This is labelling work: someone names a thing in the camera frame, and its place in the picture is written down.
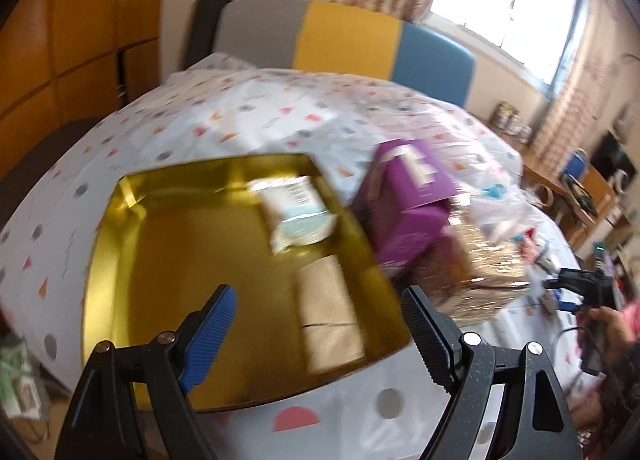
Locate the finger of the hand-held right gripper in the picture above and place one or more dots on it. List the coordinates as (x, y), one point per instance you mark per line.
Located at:
(570, 280)

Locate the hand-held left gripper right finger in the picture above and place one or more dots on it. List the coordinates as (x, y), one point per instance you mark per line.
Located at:
(425, 335)

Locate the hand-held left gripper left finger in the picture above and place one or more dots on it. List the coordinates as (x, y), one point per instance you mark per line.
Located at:
(212, 335)

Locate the gold metal tin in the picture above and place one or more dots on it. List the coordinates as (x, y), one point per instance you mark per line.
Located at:
(175, 265)

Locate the person's right forearm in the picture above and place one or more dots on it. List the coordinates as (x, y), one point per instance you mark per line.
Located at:
(620, 395)

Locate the person's right hand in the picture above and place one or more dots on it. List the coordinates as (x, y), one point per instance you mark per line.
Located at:
(612, 335)

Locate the wooden desk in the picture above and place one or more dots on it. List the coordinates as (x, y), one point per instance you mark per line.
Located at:
(550, 187)

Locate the blue chair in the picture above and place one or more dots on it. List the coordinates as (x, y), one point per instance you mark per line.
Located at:
(577, 164)

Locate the black monitor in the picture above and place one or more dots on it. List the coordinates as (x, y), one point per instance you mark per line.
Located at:
(617, 159)

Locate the clear plastic bag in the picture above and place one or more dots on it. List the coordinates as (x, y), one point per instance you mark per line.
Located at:
(505, 164)

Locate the purple cardboard box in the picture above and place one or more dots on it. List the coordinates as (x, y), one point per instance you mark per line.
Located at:
(400, 200)

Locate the white wet wipes packet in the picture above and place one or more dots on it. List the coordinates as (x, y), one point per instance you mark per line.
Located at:
(295, 212)

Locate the row of tin cans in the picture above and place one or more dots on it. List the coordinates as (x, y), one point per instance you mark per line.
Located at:
(507, 117)

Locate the green white plastic bag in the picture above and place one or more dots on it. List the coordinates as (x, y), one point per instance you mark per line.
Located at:
(15, 380)

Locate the white patterned bed sheet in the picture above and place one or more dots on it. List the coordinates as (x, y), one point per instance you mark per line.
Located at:
(200, 109)

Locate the orange wooden wardrobe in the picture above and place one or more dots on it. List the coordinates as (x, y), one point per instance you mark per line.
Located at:
(75, 14)

